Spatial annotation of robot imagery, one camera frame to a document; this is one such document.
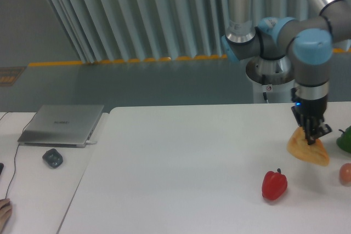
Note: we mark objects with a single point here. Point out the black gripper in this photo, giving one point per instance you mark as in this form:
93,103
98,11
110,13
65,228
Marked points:
309,115

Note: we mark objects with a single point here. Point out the triangular bread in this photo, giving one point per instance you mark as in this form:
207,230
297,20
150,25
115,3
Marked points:
298,147

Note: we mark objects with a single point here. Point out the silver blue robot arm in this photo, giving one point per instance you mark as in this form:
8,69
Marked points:
307,44

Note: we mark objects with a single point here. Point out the person's hand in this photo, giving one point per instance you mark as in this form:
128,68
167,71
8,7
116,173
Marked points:
5,212

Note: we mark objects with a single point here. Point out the green bell pepper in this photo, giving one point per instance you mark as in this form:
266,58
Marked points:
344,141

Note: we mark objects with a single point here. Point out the orange round fruit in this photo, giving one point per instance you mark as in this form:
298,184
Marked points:
345,174

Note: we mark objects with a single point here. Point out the red bell pepper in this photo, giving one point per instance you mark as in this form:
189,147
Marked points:
274,185

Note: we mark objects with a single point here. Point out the pleated grey curtain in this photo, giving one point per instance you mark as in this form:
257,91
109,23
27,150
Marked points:
128,30

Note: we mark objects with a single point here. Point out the silver closed laptop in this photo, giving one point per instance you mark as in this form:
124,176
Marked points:
62,125

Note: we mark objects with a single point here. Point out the dark grey small device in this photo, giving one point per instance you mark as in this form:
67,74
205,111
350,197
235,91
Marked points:
53,158

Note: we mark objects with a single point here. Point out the black object at edge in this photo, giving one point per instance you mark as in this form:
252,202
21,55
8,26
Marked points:
1,167

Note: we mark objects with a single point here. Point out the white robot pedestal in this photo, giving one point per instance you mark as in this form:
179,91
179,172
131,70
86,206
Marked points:
269,93

